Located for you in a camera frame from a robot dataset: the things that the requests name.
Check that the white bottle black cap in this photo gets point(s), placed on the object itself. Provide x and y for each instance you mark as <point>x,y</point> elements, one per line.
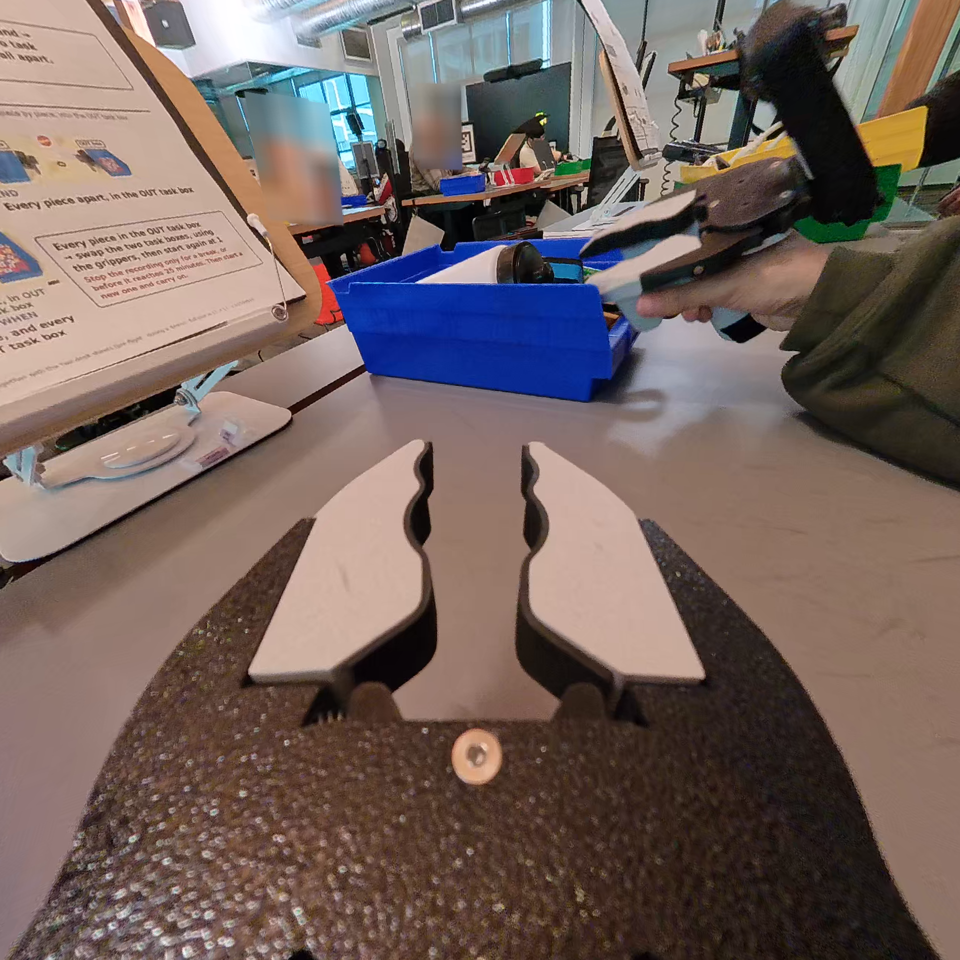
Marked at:
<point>472,270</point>

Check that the small blue bin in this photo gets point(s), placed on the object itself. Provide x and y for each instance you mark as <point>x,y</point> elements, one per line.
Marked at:
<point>463,186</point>

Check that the orange traffic cone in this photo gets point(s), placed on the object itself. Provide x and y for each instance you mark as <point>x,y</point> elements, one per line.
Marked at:
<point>330,300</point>

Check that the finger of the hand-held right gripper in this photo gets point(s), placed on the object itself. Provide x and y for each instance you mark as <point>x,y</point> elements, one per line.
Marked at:
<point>645,266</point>
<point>652,221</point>

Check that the instruction sheet on stand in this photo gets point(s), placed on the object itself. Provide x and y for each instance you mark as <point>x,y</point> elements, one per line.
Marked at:
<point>304,270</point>

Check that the small green bin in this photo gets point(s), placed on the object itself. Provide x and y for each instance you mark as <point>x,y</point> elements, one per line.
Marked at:
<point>574,167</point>

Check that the red bin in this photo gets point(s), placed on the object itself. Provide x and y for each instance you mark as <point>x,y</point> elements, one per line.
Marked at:
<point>514,177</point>

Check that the white stand base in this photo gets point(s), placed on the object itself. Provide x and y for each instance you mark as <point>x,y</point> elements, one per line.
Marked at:
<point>247,420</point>

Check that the document stand with sheet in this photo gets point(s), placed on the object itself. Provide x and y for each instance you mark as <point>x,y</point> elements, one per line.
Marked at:
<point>626,90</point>

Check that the black office chair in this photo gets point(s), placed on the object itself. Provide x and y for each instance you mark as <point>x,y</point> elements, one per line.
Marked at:
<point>611,169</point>

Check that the green plastic bin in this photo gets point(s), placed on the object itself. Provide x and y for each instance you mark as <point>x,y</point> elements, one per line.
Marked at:
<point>840,231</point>

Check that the black monitor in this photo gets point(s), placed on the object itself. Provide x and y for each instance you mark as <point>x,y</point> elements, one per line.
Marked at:
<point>510,112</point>

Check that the yellow plastic bin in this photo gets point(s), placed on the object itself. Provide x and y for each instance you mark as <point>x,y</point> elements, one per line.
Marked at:
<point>896,139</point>

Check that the wooden top work desk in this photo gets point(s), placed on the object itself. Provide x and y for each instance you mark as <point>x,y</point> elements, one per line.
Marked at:
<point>510,191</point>

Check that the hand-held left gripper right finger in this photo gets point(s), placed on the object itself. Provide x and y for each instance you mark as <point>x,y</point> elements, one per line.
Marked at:
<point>607,592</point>

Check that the blue plastic bin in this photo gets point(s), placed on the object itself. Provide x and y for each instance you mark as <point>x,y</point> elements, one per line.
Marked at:
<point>465,330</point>

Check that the grey hanging panel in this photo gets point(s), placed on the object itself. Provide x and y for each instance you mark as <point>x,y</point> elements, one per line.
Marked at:
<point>421,238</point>

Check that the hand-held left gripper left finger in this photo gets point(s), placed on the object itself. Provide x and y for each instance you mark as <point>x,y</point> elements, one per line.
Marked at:
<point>352,592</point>

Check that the black speaker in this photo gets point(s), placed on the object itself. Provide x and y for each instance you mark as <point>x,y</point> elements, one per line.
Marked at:
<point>171,22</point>

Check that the black frame standing desk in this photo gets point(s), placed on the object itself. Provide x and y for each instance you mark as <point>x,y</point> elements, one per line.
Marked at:
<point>712,64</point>

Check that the person's right hand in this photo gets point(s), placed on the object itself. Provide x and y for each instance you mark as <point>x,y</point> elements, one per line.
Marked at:
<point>765,285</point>

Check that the black video bar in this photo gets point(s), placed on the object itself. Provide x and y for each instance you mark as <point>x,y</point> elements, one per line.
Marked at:
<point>514,70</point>

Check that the small blue block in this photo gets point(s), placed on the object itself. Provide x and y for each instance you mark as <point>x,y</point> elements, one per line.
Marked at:
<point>564,270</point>

